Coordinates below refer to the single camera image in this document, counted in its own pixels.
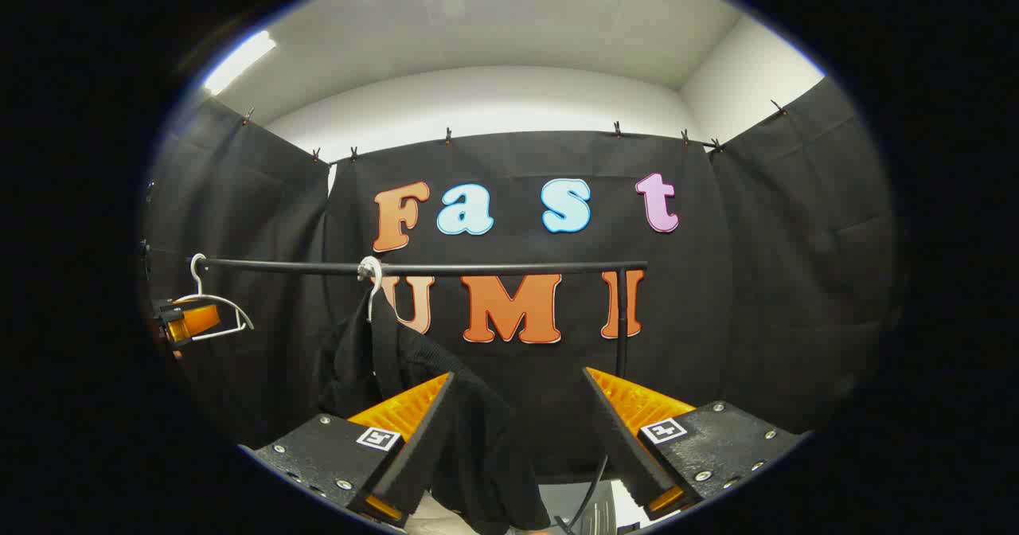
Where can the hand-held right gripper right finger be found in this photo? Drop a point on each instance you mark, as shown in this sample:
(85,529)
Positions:
(625,447)

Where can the white plastic hanger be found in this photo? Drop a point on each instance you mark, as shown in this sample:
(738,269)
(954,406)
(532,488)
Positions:
(225,301)
(370,264)

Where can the black metal clothes rack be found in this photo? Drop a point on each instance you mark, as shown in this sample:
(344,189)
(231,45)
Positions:
(493,267)

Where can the black knit garment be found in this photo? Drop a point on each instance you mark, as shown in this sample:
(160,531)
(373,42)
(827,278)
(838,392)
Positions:
(486,455)

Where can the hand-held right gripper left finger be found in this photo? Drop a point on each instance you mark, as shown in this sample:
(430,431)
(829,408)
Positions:
(422,447)

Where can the black backdrop cloth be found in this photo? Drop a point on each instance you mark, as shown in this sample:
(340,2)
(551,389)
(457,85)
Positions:
(716,280)

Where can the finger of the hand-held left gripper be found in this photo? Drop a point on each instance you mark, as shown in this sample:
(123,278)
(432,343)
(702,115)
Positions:
(195,322)

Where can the ceiling light panel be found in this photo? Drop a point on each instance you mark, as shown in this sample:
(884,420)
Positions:
(239,61)

